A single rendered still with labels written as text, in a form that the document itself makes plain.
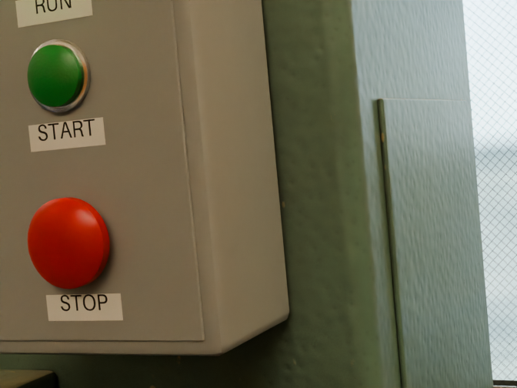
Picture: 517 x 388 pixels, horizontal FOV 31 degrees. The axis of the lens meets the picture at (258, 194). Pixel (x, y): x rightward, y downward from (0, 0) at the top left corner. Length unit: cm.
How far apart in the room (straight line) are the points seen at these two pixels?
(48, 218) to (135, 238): 3
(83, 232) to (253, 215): 6
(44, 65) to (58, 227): 5
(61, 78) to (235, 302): 9
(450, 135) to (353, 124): 14
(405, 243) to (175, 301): 12
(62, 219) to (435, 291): 18
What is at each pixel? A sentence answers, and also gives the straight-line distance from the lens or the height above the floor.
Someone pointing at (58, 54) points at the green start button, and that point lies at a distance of 32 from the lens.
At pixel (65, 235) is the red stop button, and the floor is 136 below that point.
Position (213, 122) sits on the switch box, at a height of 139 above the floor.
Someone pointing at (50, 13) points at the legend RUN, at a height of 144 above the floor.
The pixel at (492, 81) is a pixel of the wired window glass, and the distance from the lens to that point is 180.
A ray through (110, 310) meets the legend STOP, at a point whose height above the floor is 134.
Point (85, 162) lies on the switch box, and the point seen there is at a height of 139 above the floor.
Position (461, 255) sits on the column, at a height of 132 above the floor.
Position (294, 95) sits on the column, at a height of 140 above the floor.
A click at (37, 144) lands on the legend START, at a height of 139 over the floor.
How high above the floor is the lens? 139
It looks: 3 degrees down
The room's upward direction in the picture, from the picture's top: 5 degrees counter-clockwise
